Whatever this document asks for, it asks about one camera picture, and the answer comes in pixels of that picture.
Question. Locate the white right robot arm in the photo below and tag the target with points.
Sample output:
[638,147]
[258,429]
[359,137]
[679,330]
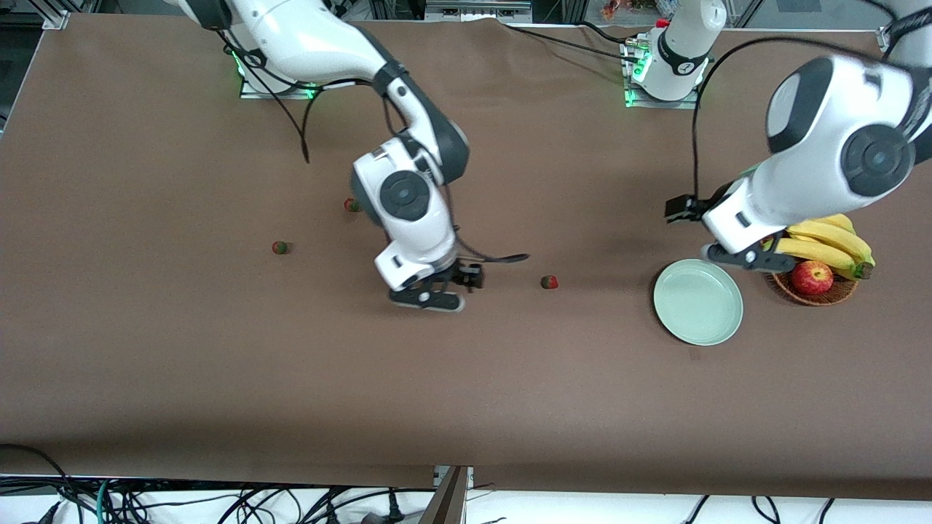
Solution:
[313,44]

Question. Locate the grey support post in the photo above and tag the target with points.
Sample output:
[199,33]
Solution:
[445,498]

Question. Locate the aluminium corner profile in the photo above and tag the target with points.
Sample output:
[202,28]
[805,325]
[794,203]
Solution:
[57,14]

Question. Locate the light green round plate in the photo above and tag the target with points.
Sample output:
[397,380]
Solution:
[697,302]

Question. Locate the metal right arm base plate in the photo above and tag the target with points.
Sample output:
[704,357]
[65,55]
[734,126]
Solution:
[280,93]

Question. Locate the brown wicker basket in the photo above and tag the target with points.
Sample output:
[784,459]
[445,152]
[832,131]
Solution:
[837,295]

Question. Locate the aluminium frame rail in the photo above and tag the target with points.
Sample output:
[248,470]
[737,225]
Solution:
[477,9]

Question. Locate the red strawberry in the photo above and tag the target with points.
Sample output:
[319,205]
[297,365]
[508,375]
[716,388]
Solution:
[352,205]
[550,282]
[280,247]

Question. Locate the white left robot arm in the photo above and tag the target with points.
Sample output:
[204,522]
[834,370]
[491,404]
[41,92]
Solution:
[877,156]

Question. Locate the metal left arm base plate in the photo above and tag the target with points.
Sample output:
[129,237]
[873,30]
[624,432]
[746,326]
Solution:
[662,104]

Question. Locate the yellow banana bunch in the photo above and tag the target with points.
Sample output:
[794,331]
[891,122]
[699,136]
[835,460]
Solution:
[823,251]

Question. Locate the brown table cover sheet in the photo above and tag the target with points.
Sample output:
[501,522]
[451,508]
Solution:
[182,349]

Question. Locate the red yellow apple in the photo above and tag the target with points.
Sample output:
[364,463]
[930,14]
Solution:
[812,278]

